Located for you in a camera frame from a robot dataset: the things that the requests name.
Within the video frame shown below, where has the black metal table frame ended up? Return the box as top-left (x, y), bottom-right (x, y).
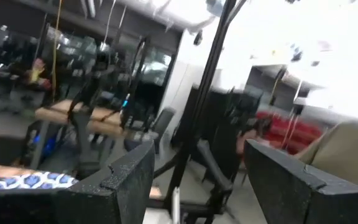
top-left (152, 0), bottom-right (248, 224)

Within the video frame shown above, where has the white plate blue patterned rim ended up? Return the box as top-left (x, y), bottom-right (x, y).
top-left (0, 171), bottom-right (80, 190)

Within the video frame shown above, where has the wooden work table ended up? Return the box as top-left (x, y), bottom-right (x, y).
top-left (35, 98), bottom-right (127, 138)

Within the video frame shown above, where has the black office chair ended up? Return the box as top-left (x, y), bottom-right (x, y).
top-left (124, 106), bottom-right (177, 155)

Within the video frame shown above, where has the person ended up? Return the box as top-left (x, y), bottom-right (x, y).
top-left (295, 76), bottom-right (358, 191)

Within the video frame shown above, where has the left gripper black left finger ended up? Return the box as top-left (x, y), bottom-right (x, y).
top-left (0, 139), bottom-right (155, 224)

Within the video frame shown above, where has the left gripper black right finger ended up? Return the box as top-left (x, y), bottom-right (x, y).
top-left (244, 139), bottom-right (358, 224)

